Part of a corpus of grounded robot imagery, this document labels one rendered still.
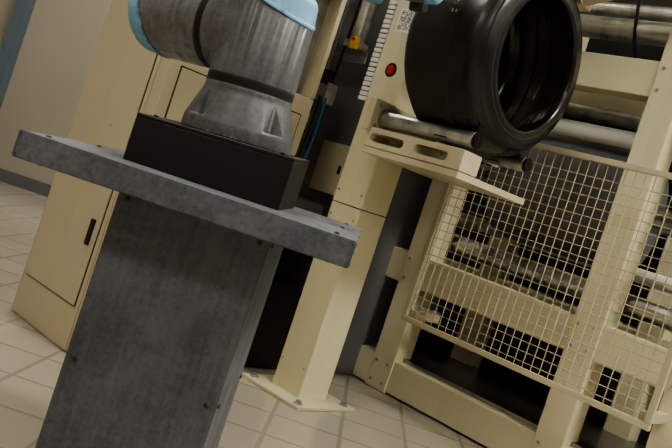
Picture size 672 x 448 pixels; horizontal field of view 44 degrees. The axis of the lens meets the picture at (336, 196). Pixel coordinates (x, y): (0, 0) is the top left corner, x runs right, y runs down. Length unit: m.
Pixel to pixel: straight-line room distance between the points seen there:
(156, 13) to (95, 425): 0.68
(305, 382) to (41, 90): 3.68
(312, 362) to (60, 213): 0.87
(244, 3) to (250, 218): 0.38
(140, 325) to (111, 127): 1.17
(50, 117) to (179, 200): 4.64
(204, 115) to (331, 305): 1.32
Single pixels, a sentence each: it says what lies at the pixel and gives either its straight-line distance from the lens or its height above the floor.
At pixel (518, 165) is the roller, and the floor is 0.89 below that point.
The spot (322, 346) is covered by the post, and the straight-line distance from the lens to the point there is 2.59.
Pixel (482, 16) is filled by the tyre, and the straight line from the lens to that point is 2.23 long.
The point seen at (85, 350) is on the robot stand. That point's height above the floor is 0.30.
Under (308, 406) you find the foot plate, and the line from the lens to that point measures 2.56.
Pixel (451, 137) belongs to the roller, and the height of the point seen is 0.89.
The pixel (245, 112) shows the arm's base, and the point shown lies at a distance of 1.33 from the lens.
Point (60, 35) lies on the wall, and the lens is 5.85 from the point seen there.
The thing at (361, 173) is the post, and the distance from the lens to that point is 2.56.
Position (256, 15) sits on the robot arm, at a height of 0.88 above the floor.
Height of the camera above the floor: 0.66
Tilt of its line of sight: 1 degrees down
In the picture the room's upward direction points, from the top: 18 degrees clockwise
